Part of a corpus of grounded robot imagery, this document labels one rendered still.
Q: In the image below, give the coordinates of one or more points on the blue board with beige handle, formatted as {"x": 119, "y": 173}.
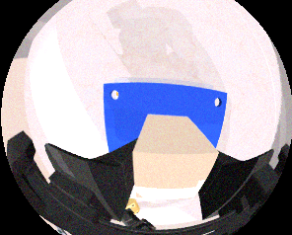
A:
{"x": 178, "y": 129}

